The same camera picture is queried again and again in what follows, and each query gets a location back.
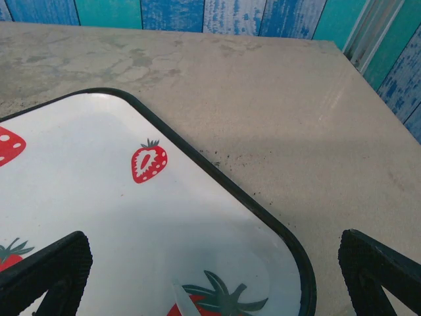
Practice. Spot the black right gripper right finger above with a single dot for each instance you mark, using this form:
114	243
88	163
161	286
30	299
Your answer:
378	263

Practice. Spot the aluminium frame post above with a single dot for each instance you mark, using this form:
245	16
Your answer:
371	33

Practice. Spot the white strawberry print tray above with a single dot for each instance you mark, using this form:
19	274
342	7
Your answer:
98	197

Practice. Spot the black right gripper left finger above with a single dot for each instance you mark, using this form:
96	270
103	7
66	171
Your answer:
49	263

